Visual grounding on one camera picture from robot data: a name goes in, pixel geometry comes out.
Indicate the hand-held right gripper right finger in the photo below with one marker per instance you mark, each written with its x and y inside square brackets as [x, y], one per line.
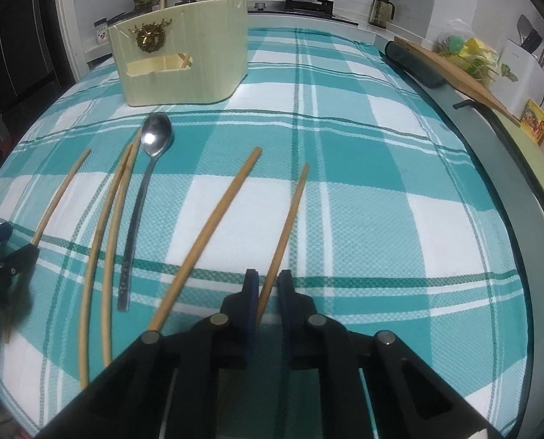
[285, 292]

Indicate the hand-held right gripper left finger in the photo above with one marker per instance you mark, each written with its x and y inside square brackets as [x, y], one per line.
[252, 292]

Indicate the metal spoon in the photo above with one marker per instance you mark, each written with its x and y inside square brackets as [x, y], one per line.
[155, 132]

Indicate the cream utensil holder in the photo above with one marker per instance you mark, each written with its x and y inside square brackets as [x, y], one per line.
[208, 55]

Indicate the teal plaid tablecloth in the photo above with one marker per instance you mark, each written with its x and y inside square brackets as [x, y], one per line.
[368, 192]

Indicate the white spice jar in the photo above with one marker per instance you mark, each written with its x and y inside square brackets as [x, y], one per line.
[101, 32]

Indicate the wooden cutting board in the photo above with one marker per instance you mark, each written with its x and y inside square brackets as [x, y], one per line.
[455, 77]

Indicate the black gas stove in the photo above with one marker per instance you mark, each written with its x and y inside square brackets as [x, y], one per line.
[299, 16]

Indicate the dark sauce bottle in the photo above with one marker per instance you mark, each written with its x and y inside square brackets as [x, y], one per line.
[156, 2]

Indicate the green cutting board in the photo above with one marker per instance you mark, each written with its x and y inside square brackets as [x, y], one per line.
[537, 160]

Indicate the black burner grate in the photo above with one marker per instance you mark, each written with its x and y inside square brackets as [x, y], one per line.
[308, 4]

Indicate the dark water bottle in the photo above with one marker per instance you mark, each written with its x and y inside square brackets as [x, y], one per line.
[380, 9]

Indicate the plastic bag of sponges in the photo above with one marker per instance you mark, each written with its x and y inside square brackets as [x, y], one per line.
[468, 52]

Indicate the yellow printed cup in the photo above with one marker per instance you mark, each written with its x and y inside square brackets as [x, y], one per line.
[535, 121]

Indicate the white knife block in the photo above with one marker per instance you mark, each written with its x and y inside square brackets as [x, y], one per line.
[523, 73]

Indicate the black knife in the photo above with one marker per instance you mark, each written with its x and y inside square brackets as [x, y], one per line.
[534, 41]

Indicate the black spatula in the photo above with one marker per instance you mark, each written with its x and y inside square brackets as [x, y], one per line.
[524, 29]

